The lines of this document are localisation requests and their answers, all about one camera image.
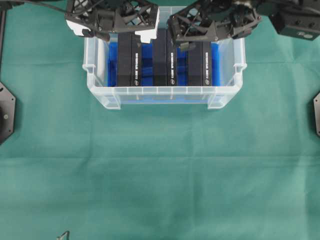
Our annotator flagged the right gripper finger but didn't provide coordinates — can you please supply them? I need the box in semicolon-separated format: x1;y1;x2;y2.
180;42;196;52

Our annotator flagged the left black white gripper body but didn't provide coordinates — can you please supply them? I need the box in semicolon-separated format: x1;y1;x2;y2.
64;0;160;43

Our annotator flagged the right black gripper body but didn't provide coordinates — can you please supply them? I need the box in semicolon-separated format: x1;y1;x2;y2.
167;0;262;48

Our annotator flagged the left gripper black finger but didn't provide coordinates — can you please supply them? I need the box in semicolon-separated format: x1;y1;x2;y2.
82;29;110;42

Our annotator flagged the black realsense box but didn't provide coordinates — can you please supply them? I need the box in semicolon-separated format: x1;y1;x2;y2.
116;32;142;87
187;42;212;87
152;28;177;87

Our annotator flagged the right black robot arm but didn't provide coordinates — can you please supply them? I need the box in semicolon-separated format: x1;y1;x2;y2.
167;0;320;51

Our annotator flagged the clear plastic storage case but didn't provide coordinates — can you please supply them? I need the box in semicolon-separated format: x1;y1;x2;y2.
82;34;247;110

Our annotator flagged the blue foam liner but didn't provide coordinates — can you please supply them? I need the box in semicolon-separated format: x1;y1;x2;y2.
105;42;221;87

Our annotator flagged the green table cloth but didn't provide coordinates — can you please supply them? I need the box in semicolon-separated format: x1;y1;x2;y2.
0;4;320;240

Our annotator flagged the black cable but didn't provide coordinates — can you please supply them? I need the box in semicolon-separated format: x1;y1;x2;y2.
0;0;71;13

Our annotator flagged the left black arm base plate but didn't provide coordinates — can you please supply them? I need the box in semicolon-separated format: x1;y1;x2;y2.
0;82;16;144

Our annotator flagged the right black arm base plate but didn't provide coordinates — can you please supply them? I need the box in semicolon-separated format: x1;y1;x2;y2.
313;92;320;137

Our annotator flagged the small metal bracket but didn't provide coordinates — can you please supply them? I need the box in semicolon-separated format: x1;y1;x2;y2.
56;230;70;240

